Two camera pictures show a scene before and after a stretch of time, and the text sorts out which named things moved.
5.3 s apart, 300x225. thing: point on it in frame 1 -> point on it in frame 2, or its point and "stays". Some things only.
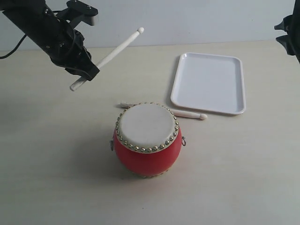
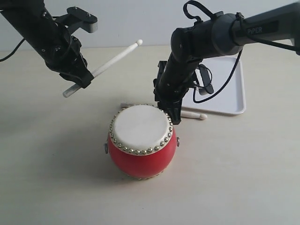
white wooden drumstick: x=139 y=31 -> x=138 y=43
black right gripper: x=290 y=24 -> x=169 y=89
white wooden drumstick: x=176 y=112 stays
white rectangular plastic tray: x=209 y=82 stays
